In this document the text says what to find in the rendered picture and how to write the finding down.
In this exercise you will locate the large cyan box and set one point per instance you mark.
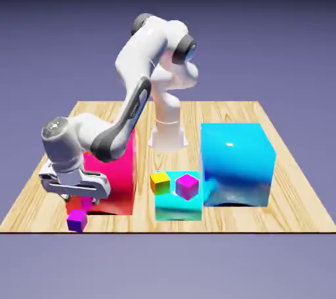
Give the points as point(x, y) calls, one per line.
point(178, 207)

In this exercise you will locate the large red box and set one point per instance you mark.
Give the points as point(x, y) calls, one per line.
point(118, 186)

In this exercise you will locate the large blue box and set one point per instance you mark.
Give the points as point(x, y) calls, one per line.
point(236, 162)

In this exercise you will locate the small purple cube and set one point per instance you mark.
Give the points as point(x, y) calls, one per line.
point(77, 220)

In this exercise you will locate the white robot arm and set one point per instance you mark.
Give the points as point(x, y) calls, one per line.
point(136, 55)

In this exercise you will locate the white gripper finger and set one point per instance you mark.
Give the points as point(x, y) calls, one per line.
point(95, 201)
point(65, 196)

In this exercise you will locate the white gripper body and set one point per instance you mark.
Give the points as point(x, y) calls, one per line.
point(78, 186)

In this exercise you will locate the small magenta cube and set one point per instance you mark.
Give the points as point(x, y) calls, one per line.
point(187, 186)

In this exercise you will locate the small yellow cube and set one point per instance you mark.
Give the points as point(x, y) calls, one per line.
point(160, 183)

